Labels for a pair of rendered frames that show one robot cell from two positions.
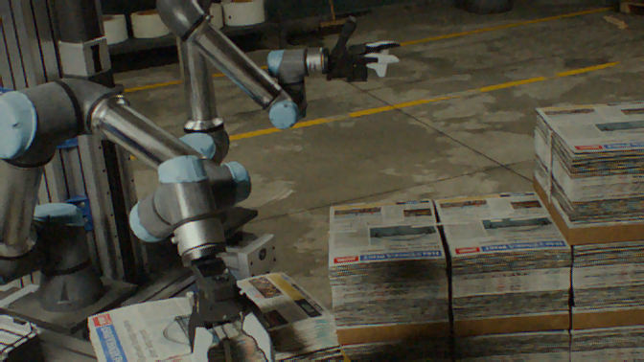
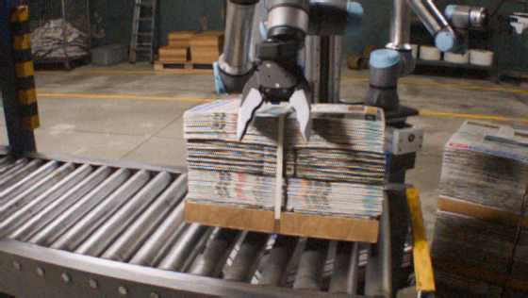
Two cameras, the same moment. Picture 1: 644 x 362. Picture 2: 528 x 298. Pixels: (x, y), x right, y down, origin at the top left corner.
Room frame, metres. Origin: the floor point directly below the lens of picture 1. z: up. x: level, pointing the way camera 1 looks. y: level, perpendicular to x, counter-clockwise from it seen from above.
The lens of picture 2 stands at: (0.56, -0.24, 1.29)
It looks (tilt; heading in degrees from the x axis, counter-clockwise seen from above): 19 degrees down; 31
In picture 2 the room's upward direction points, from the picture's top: straight up
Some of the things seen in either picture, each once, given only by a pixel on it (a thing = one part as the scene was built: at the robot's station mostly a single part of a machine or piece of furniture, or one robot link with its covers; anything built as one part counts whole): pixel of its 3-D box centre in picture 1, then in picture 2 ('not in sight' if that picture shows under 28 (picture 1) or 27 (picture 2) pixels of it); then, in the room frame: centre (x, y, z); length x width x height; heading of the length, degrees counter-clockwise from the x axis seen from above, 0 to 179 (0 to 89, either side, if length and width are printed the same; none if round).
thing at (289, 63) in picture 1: (288, 64); (459, 15); (2.46, 0.05, 1.21); 0.11 x 0.08 x 0.09; 82
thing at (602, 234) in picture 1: (606, 202); not in sight; (2.15, -0.73, 0.86); 0.38 x 0.29 x 0.04; 178
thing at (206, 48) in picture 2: not in sight; (197, 50); (6.49, 4.79, 0.28); 1.20 x 0.83 x 0.57; 109
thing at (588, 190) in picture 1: (608, 169); not in sight; (2.15, -0.73, 0.95); 0.38 x 0.29 x 0.23; 178
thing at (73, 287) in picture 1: (68, 278); not in sight; (1.95, 0.60, 0.87); 0.15 x 0.15 x 0.10
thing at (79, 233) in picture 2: not in sight; (106, 211); (1.19, 0.62, 0.77); 0.47 x 0.05 x 0.05; 19
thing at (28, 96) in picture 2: not in sight; (24, 69); (1.40, 1.32, 1.05); 0.05 x 0.05 x 0.45; 19
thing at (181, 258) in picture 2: not in sight; (205, 224); (1.27, 0.37, 0.77); 0.47 x 0.05 x 0.05; 19
